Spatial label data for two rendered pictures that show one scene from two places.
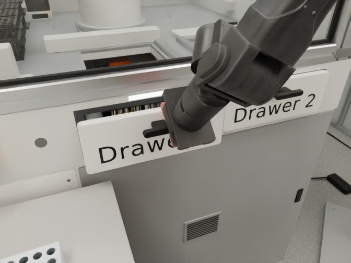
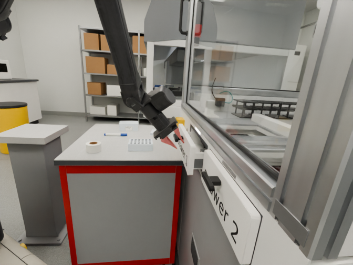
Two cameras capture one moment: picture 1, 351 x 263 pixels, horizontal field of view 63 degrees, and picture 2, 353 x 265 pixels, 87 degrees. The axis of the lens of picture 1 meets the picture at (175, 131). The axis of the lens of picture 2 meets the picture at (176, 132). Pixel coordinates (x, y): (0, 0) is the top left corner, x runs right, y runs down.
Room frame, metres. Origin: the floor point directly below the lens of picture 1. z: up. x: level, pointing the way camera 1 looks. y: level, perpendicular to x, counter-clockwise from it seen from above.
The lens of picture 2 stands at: (0.60, -0.65, 1.14)
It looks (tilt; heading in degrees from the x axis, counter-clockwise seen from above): 17 degrees down; 103
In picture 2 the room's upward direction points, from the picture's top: 4 degrees clockwise
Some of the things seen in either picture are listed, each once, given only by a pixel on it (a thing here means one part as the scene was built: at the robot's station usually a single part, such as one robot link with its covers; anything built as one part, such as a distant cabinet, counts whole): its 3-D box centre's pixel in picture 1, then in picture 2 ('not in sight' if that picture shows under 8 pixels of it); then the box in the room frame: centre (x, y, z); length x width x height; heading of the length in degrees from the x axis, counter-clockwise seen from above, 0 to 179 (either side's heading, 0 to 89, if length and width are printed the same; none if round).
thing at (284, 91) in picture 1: (285, 92); (212, 180); (0.61, -0.25, 0.91); 0.07 x 0.04 x 0.01; 111
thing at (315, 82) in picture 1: (275, 99); (221, 192); (0.63, -0.24, 0.87); 0.29 x 0.02 x 0.11; 111
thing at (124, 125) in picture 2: not in sight; (128, 125); (0.00, 0.49, 0.79); 0.13 x 0.09 x 0.05; 26
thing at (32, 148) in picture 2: not in sight; (43, 183); (-0.51, 0.21, 0.38); 0.30 x 0.30 x 0.76; 18
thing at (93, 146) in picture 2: not in sight; (93, 146); (0.02, 0.08, 0.78); 0.07 x 0.07 x 0.04
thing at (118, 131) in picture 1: (156, 134); (184, 145); (0.48, 0.04, 0.87); 0.29 x 0.02 x 0.11; 111
